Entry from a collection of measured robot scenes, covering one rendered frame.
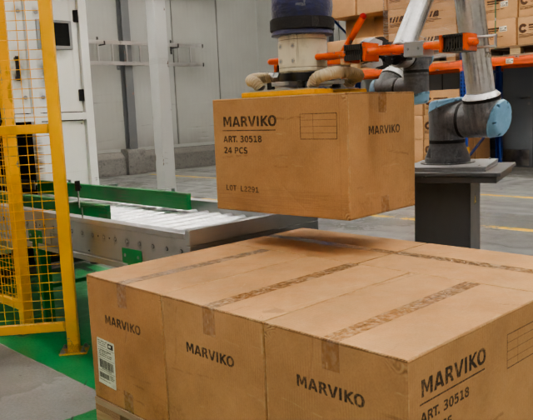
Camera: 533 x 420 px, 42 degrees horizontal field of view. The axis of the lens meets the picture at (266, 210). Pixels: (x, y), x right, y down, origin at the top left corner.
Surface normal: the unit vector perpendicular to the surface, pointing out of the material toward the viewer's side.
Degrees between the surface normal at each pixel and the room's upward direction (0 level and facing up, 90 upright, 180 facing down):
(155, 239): 90
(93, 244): 90
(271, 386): 90
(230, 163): 90
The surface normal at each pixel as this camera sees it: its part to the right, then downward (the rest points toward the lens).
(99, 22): 0.69, 0.07
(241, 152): -0.67, 0.13
